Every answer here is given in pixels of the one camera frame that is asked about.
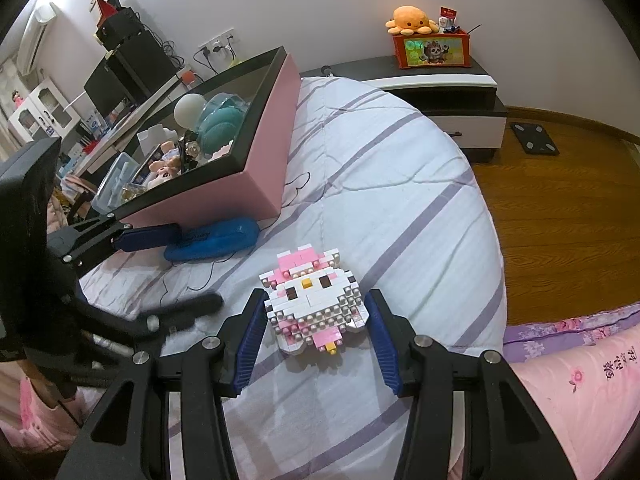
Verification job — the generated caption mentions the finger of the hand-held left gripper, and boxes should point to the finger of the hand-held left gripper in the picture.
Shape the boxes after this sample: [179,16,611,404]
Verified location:
[75,292,225,347]
[47,214,184,274]

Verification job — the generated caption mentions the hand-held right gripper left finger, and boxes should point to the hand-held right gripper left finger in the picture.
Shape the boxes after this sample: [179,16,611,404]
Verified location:
[55,287,271,480]

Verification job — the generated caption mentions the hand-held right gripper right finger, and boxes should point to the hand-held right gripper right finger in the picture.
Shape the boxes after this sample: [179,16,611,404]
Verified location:
[364,289,576,480]

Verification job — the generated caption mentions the clear plastic box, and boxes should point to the clear plastic box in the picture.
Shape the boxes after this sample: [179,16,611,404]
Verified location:
[92,152,139,212]

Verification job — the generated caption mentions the blue eyeglass case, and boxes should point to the blue eyeglass case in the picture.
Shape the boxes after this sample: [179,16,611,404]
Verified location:
[163,216,261,263]

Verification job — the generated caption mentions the pink pig figurine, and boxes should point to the pink pig figurine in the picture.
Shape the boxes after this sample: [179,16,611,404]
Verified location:
[148,152,184,181]

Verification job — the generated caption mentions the white charger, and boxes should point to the white charger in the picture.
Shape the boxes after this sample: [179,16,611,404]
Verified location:
[137,124,179,156]

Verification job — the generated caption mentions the black hair clip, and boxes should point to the black hair clip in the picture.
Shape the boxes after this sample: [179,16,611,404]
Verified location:
[179,129,202,167]

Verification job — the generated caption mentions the pink storage box black rim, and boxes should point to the pink storage box black rim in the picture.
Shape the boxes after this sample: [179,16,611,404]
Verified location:
[92,45,301,231]

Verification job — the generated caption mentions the white round lamp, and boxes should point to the white round lamp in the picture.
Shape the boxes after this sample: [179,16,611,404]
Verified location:
[173,93,206,129]

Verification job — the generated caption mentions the teal box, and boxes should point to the teal box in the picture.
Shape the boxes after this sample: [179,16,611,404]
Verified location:
[197,92,251,157]

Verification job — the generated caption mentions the white desk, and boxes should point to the white desk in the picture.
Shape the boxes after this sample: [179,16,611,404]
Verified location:
[64,74,187,172]

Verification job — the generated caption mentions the round bed striped sheet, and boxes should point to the round bed striped sheet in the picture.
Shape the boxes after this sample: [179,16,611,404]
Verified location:
[80,75,506,480]

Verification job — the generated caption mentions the pink floral cloth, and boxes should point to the pink floral cloth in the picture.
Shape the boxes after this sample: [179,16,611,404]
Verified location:
[0,357,82,461]

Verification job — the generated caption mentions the white glass-door cabinet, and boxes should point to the white glass-door cabinet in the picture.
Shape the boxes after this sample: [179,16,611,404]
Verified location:
[7,77,81,144]

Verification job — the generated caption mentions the black computer monitor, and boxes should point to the black computer monitor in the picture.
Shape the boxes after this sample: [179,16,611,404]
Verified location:
[83,59,131,116]

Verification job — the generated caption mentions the black computer tower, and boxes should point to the black computer tower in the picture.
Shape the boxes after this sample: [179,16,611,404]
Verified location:
[107,29,179,106]

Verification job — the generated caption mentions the pink floral blanket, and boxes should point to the pink floral blanket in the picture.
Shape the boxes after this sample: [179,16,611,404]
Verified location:
[449,302,640,480]

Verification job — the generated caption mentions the black speaker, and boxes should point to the black speaker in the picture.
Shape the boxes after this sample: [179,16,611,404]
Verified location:
[97,7,146,51]

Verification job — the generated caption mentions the white air conditioner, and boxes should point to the white air conditioner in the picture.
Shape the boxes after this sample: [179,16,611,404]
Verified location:
[17,2,61,76]

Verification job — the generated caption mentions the red paper bag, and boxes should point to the red paper bag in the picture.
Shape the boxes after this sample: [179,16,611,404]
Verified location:
[94,0,124,24]

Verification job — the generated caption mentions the black white TV stand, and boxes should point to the black white TV stand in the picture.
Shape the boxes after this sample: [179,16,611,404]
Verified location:
[300,54,509,164]

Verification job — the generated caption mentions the black bathroom scale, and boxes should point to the black bathroom scale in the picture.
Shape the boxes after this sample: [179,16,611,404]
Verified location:
[508,120,561,156]

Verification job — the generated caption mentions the orange storage box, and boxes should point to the orange storage box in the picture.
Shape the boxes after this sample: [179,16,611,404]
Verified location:
[391,29,474,69]

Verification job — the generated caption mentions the orange octopus plush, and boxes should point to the orange octopus plush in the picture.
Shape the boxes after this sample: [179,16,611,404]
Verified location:
[384,5,441,36]

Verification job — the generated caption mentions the wall power outlet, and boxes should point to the wall power outlet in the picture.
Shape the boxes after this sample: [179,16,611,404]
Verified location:
[193,27,236,51]

